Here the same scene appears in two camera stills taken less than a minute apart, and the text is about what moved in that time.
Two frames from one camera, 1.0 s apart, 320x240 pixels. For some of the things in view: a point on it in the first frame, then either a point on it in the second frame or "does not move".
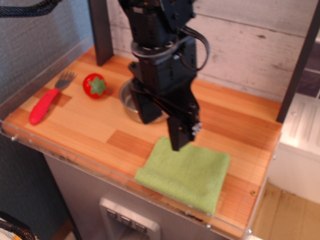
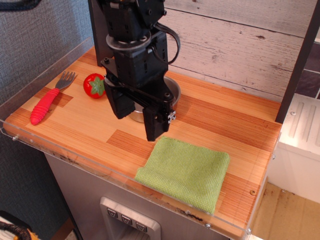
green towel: (194, 175) does not move
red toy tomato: (94, 85) does not move
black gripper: (165, 70) → (139, 72)
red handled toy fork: (66, 79) does not move
